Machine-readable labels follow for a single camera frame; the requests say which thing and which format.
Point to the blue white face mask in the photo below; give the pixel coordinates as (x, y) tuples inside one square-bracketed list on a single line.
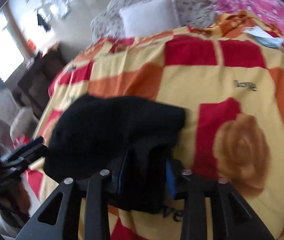
[(263, 37)]

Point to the dark wooden side table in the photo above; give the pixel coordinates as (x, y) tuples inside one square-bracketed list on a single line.
[(35, 83)]

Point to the white ornate chair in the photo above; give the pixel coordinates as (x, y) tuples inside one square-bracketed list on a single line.
[(20, 119)]

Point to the floral grey quilt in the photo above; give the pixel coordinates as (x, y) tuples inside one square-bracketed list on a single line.
[(196, 13)]

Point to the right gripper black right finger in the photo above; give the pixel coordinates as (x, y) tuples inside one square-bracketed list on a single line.
[(213, 209)]

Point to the red yellow checkered love blanket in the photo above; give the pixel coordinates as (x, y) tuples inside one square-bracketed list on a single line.
[(231, 86)]

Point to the black pants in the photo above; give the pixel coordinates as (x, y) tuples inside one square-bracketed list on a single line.
[(131, 137)]

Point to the white square pillow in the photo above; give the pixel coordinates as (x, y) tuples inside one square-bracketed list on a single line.
[(149, 17)]

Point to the dark garment on wall hook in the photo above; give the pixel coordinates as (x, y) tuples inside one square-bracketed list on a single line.
[(42, 23)]

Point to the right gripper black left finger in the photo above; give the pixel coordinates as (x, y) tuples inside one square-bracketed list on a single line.
[(92, 178)]

